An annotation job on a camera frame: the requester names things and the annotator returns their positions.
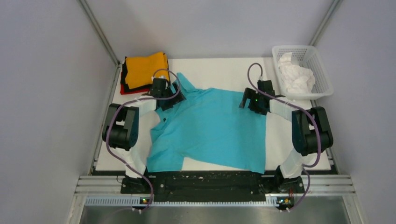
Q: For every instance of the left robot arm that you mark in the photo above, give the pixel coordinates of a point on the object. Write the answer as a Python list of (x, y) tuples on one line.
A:
[(121, 128)]

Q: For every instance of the teal polo shirt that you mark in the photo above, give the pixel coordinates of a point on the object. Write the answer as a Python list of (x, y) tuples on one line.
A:
[(208, 126)]

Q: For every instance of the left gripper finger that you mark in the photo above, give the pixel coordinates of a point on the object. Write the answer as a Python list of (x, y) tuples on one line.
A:
[(170, 103), (176, 87)]

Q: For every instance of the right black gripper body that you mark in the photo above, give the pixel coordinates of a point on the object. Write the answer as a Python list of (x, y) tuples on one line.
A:
[(255, 104)]

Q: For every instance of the white crumpled shirt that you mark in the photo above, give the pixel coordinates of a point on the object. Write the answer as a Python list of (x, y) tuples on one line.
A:
[(297, 79)]

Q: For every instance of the red folded shirt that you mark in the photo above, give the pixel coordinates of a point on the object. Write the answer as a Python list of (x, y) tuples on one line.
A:
[(124, 89)]

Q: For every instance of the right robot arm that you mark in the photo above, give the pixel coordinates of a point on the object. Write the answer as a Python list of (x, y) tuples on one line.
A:
[(310, 130)]

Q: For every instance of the white plastic basket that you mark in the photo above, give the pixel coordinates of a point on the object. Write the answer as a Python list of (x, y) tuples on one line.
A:
[(307, 57)]

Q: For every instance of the orange folded shirt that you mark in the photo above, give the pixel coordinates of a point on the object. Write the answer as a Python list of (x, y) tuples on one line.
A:
[(139, 70)]

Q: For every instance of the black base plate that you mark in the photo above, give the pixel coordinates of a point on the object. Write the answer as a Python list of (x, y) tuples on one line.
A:
[(211, 186)]

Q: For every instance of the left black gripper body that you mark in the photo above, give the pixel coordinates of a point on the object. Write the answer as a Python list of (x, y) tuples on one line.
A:
[(168, 93)]

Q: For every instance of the white cable duct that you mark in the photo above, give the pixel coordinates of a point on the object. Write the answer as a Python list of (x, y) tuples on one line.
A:
[(138, 202)]

